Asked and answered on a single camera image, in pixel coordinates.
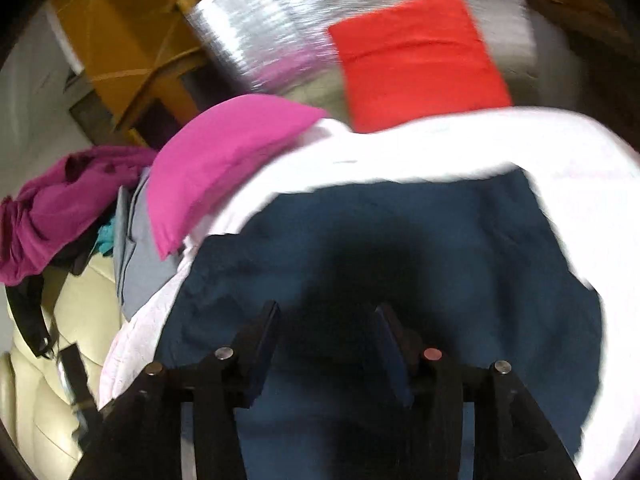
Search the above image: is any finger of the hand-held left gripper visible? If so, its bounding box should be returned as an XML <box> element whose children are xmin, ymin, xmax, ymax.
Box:
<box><xmin>59</xmin><ymin>342</ymin><xmax>103</xmax><ymax>441</ymax></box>

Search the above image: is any silver foil board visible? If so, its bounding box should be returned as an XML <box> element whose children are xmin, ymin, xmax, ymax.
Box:
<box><xmin>185</xmin><ymin>0</ymin><xmax>538</xmax><ymax>111</ymax></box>

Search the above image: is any magenta pillow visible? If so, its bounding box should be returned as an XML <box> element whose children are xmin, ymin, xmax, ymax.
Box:
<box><xmin>147</xmin><ymin>94</ymin><xmax>328</xmax><ymax>261</ymax></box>

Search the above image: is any white fleece blanket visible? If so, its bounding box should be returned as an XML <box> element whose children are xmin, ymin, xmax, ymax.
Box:
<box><xmin>97</xmin><ymin>107</ymin><xmax>640</xmax><ymax>480</ymax></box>

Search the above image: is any black garment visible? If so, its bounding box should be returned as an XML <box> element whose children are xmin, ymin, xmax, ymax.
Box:
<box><xmin>5</xmin><ymin>245</ymin><xmax>101</xmax><ymax>361</ymax></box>

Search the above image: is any red pillow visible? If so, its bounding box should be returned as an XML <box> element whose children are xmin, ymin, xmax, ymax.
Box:
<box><xmin>327</xmin><ymin>0</ymin><xmax>513</xmax><ymax>133</ymax></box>

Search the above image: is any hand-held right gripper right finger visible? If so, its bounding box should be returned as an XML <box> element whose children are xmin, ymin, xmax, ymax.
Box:
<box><xmin>375</xmin><ymin>302</ymin><xmax>583</xmax><ymax>480</ymax></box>

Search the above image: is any grey garment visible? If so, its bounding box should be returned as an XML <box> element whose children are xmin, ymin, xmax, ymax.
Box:
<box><xmin>115</xmin><ymin>170</ymin><xmax>188</xmax><ymax>321</ymax></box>

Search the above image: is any cream leather sofa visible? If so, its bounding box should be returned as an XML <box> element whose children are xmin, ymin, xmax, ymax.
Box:
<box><xmin>0</xmin><ymin>252</ymin><xmax>126</xmax><ymax>466</ymax></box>

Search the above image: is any navy quilted jacket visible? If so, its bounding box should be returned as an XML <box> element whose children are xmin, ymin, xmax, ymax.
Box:
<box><xmin>155</xmin><ymin>170</ymin><xmax>603</xmax><ymax>480</ymax></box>

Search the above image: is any wooden pillar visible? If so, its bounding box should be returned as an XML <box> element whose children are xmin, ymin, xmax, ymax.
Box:
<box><xmin>50</xmin><ymin>0</ymin><xmax>211</xmax><ymax>148</ymax></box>

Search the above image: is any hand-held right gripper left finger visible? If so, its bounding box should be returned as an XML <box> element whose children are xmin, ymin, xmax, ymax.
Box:
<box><xmin>75</xmin><ymin>301</ymin><xmax>281</xmax><ymax>480</ymax></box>

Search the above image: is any magenta fleece garment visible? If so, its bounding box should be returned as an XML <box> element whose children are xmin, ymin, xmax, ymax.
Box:
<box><xmin>0</xmin><ymin>146</ymin><xmax>158</xmax><ymax>286</ymax></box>

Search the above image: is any teal garment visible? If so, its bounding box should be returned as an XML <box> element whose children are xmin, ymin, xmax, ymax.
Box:
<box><xmin>95</xmin><ymin>215</ymin><xmax>121</xmax><ymax>256</ymax></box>

